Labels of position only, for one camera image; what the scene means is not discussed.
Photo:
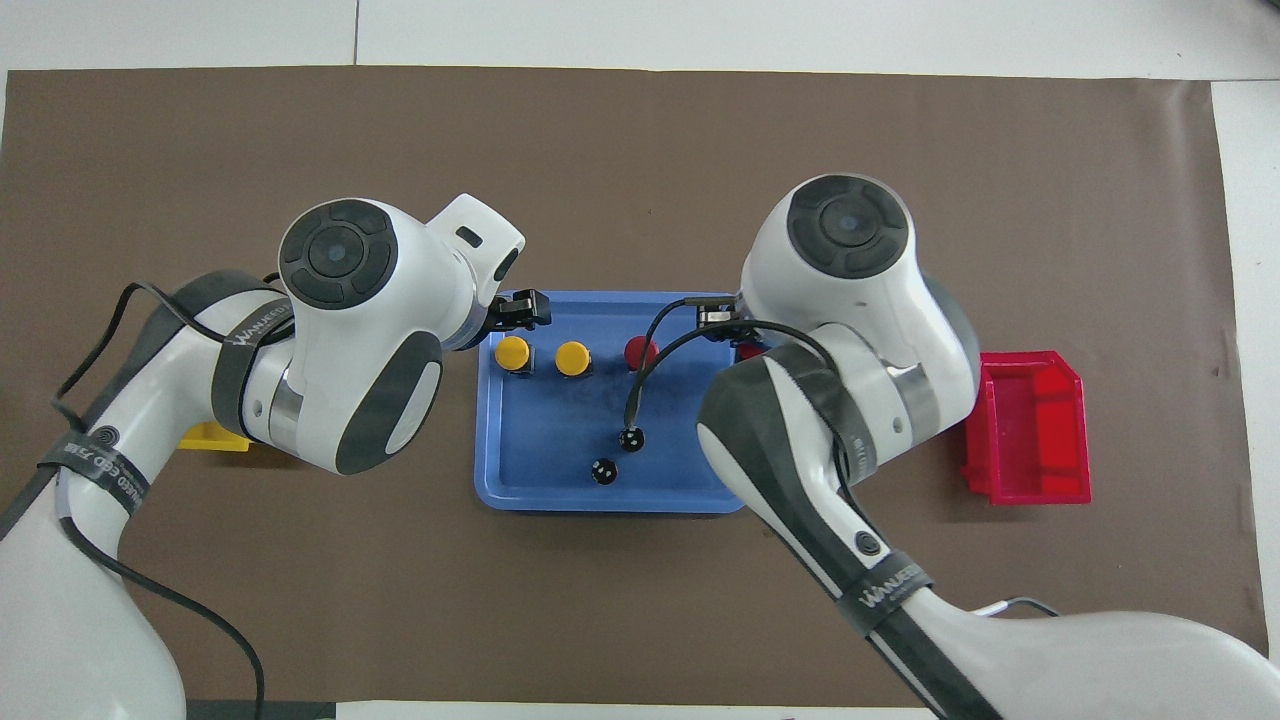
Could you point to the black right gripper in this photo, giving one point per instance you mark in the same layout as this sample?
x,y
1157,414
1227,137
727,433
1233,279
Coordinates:
x,y
742,312

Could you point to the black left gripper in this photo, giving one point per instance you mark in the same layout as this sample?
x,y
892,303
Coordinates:
x,y
502,318

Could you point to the yellow push button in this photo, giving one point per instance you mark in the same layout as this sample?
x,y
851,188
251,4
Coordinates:
x,y
573,358
513,353

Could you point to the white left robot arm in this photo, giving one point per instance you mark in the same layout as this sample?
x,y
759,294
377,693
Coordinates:
x,y
350,300

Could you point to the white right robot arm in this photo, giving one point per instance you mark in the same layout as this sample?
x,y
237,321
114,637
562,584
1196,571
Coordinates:
x,y
850,280

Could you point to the blue plastic tray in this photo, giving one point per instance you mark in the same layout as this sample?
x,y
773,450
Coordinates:
x,y
560,440

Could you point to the small black cylindrical capacitor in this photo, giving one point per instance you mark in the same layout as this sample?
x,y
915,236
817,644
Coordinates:
x,y
632,438

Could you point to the large black cylindrical capacitor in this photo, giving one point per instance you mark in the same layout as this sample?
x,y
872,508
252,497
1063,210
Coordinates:
x,y
603,471

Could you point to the brown paper mat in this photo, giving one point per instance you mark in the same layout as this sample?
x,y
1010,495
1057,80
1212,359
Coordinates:
x,y
640,150

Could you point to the red plastic bin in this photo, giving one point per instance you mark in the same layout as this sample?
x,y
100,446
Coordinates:
x,y
1030,430

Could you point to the yellow plastic bin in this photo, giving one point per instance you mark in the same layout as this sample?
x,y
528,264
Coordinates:
x,y
215,438

